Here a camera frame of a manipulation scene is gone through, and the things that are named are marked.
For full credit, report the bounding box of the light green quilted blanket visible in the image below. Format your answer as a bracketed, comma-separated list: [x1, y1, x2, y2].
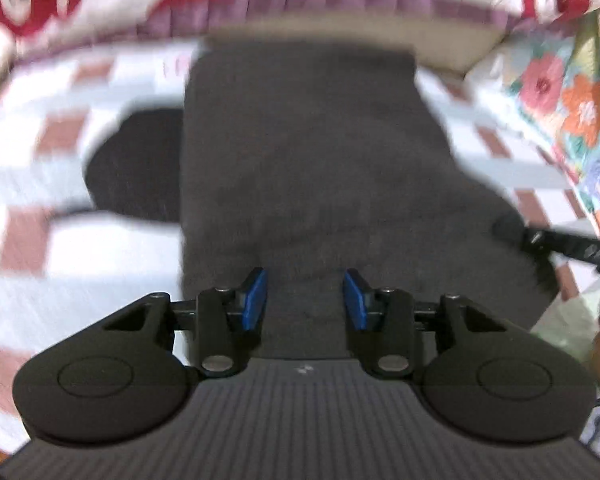
[531, 289, 600, 364]

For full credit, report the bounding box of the dark brown knit sweater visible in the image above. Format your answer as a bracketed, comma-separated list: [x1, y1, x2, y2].
[180, 40, 558, 360]

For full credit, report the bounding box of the floral print bedsheet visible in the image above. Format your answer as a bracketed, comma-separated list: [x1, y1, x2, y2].
[503, 0, 600, 229]

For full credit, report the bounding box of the checkered dog print blanket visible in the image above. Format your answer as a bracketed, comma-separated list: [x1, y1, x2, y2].
[0, 42, 597, 453]

